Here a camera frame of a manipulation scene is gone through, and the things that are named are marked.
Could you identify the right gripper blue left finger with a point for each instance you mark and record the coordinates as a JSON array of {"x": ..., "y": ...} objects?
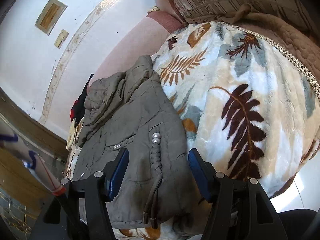
[{"x": 108, "y": 180}]

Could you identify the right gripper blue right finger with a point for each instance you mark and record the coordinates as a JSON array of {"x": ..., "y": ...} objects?
[{"x": 213, "y": 186}]

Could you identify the grey quilted hooded jacket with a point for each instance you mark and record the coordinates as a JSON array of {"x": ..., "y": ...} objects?
[{"x": 130, "y": 110}]

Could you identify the yellow cloth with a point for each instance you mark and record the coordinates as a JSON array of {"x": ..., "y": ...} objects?
[{"x": 71, "y": 135}]

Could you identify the black garment pile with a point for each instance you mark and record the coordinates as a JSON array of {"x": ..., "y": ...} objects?
[{"x": 80, "y": 110}]

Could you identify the red garment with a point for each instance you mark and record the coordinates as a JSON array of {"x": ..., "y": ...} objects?
[{"x": 73, "y": 110}]

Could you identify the leaf pattern plush blanket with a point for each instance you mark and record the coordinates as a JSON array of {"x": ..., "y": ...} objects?
[{"x": 243, "y": 105}]

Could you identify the wooden glass door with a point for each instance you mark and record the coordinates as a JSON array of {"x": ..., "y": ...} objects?
[{"x": 28, "y": 174}]

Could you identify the pink sofa armrest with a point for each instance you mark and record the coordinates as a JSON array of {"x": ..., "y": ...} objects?
[{"x": 146, "y": 38}]

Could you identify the brown quilted sofa cover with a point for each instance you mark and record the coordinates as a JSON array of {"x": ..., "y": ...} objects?
[{"x": 300, "y": 50}]

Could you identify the beige wall switch plate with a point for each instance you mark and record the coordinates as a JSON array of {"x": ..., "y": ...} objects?
[{"x": 61, "y": 38}]

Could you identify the small framed wall picture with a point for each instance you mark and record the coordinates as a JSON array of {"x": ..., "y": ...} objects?
[{"x": 50, "y": 15}]

